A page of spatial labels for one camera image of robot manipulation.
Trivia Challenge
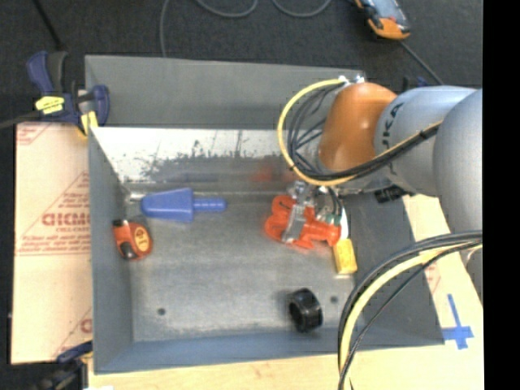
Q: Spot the orange plastic toy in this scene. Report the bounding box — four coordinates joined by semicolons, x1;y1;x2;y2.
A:
263;194;342;251

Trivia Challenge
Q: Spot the brown cardboard board red print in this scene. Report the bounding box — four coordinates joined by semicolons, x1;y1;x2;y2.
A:
10;122;93;365

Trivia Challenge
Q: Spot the grey metal bin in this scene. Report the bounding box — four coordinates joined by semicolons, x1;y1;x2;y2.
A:
84;54;446;375

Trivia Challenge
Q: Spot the black cylinder on white bracket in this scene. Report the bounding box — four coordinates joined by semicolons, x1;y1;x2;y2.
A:
372;185;412;206

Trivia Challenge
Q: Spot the blue cone-shaped plastic toy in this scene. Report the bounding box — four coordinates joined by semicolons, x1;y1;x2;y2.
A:
140;188;228;223

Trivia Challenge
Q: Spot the black ring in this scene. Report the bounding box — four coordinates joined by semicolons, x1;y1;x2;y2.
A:
287;288;324;334

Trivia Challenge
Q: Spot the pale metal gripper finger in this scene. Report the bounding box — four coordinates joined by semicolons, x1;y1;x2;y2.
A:
282;213;308;245

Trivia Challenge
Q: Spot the yellow block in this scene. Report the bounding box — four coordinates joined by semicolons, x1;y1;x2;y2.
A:
331;240;359;275

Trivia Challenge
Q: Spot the orange tape measure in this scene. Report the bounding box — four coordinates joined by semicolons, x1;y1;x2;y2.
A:
112;219;154;261

